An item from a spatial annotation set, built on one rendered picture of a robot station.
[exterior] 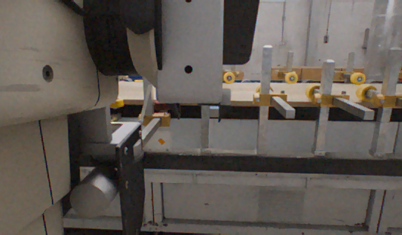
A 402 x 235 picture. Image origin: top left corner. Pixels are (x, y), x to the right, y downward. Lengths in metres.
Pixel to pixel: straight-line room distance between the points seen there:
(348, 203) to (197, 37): 1.63
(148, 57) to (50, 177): 0.16
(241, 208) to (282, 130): 0.52
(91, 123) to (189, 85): 0.18
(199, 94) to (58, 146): 0.17
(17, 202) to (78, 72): 0.12
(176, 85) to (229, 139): 1.23
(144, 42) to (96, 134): 0.18
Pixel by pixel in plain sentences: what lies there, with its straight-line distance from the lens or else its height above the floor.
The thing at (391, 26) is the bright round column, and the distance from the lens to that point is 4.82.
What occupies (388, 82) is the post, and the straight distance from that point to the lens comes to 1.32.
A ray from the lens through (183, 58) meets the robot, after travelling 0.20.
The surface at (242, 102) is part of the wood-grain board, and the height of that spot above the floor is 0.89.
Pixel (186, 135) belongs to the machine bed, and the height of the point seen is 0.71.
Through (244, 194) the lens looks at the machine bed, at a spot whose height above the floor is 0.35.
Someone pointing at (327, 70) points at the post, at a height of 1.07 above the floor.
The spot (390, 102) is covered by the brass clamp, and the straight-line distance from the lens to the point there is 1.33.
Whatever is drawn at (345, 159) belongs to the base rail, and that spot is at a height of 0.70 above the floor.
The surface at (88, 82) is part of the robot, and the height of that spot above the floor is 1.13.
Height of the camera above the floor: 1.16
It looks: 15 degrees down
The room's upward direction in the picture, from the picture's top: straight up
